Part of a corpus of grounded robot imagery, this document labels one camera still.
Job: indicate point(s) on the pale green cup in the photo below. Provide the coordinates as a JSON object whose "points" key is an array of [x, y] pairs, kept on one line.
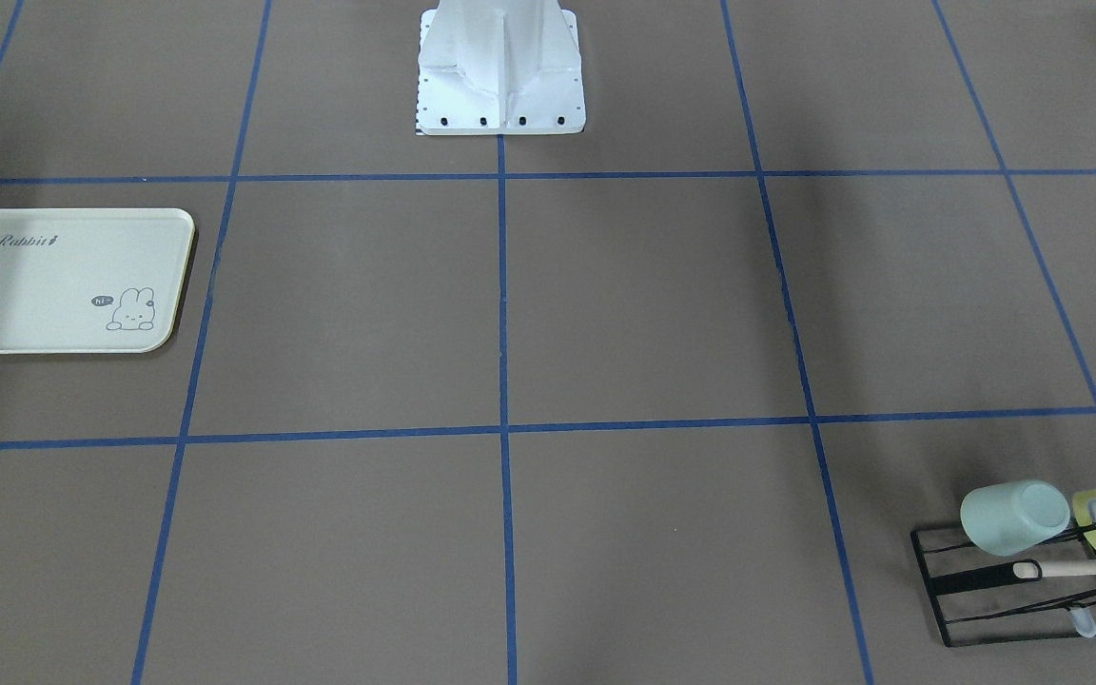
{"points": [[1006, 519]]}

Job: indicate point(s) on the cream rabbit tray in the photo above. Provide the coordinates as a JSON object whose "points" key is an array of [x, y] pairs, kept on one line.
{"points": [[91, 280]]}

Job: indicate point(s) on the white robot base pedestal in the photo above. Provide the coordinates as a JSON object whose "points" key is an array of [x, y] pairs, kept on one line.
{"points": [[489, 68]]}

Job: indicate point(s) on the black wire cup rack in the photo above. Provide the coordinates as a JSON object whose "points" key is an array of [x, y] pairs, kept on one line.
{"points": [[1078, 608]]}

